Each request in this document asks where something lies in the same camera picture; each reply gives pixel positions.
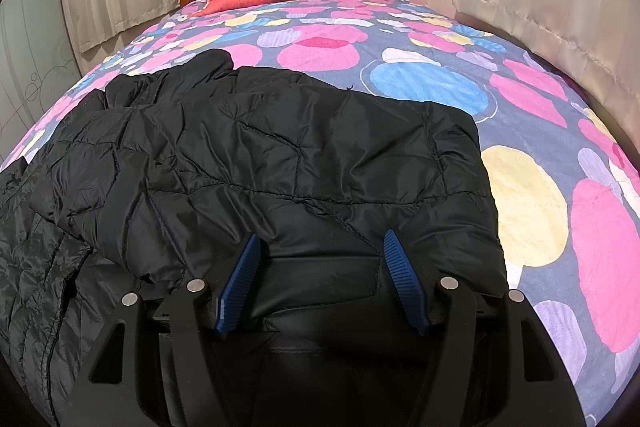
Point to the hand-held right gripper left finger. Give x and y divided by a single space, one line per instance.
239 279

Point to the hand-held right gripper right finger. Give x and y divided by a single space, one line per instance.
403 282

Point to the black puffer jacket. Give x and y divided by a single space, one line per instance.
280 157

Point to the dotted colourful bedspread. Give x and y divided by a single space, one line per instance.
540 207

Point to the frosted glass wardrobe door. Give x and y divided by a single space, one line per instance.
35 52

